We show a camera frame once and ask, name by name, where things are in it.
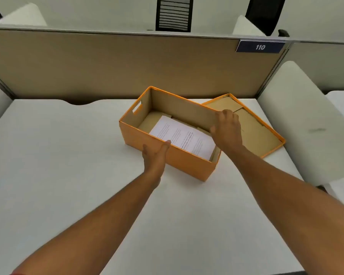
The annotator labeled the white printed paper sheet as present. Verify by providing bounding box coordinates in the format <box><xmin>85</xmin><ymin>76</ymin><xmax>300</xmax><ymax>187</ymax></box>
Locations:
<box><xmin>149</xmin><ymin>115</ymin><xmax>217</xmax><ymax>161</ymax></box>

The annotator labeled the black slatted chair back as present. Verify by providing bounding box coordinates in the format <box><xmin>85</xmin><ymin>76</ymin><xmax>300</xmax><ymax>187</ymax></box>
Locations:
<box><xmin>155</xmin><ymin>0</ymin><xmax>194</xmax><ymax>33</ymax></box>

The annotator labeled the person's left hand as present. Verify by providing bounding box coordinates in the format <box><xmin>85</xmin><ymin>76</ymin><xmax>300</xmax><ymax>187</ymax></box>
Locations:
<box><xmin>142</xmin><ymin>140</ymin><xmax>171</xmax><ymax>184</ymax></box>

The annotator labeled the grey desk partition panel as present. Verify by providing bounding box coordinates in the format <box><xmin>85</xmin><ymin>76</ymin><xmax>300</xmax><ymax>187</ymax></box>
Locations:
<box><xmin>283</xmin><ymin>41</ymin><xmax>344</xmax><ymax>94</ymax></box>

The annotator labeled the person's right hand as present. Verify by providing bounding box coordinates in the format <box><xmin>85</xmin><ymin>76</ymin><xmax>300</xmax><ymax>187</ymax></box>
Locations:
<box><xmin>210</xmin><ymin>109</ymin><xmax>244</xmax><ymax>154</ymax></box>

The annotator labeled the person's left forearm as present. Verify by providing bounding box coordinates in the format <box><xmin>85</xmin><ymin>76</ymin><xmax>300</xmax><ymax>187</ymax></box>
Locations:
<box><xmin>11</xmin><ymin>170</ymin><xmax>164</xmax><ymax>275</ymax></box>

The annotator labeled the orange cardboard box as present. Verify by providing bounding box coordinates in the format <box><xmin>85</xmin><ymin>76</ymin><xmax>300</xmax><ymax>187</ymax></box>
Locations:
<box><xmin>119</xmin><ymin>86</ymin><xmax>222</xmax><ymax>182</ymax></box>

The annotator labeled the person's right forearm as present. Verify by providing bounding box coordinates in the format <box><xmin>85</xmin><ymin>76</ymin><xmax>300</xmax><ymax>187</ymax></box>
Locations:
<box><xmin>224</xmin><ymin>144</ymin><xmax>344</xmax><ymax>275</ymax></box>

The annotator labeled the black solid chair back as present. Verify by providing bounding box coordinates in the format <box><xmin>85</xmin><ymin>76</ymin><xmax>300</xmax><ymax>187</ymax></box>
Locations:
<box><xmin>245</xmin><ymin>0</ymin><xmax>287</xmax><ymax>29</ymax></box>

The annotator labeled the blue number plate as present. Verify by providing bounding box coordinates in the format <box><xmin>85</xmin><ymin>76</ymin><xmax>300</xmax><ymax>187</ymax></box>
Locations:
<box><xmin>236</xmin><ymin>40</ymin><xmax>286</xmax><ymax>54</ymax></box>

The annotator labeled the large white side divider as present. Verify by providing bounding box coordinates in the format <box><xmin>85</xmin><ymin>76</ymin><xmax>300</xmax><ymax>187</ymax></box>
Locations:
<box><xmin>257</xmin><ymin>61</ymin><xmax>344</xmax><ymax>187</ymax></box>

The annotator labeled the orange cardboard box lid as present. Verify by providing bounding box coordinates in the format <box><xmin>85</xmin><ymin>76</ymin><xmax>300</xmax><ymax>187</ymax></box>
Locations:
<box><xmin>202</xmin><ymin>93</ymin><xmax>286</xmax><ymax>159</ymax></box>

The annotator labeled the beige desk partition panel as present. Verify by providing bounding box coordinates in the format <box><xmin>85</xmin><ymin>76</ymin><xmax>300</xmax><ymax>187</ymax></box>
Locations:
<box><xmin>0</xmin><ymin>24</ymin><xmax>290</xmax><ymax>105</ymax></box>

